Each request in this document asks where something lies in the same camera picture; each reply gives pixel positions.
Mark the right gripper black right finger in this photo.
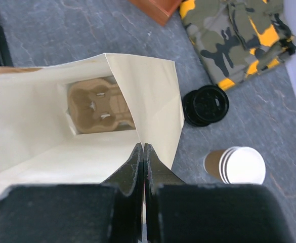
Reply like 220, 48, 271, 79
145, 143, 296, 242

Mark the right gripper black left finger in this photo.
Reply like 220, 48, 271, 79
0, 144, 143, 242

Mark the stack of paper cups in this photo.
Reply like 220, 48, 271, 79
203, 146, 266, 185

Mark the brown paper bag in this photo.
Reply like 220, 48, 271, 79
0, 53, 184, 194

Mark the cardboard cup carrier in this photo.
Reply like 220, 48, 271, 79
67, 78, 135, 134

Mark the stack of black lids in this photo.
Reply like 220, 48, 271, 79
182, 85, 229, 127

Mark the camouflage folded cloth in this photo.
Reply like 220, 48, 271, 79
179, 0, 296, 91

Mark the orange compartment tray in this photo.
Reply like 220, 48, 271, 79
129, 0, 182, 26

